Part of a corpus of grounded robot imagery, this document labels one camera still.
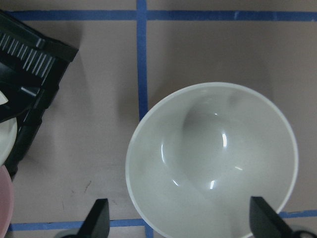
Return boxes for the white ceramic bowl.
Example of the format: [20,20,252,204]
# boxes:
[125,82,299,238]

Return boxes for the cream plate in rack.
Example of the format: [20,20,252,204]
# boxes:
[0,90,18,167]

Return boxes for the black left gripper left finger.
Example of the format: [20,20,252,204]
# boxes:
[77,198,110,238]

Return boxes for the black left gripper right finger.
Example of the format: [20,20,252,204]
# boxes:
[249,196,296,238]

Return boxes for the black dish rack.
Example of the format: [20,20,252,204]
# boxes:
[0,11,78,178]

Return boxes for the pink plate in rack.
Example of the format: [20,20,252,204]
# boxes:
[0,166,14,238]

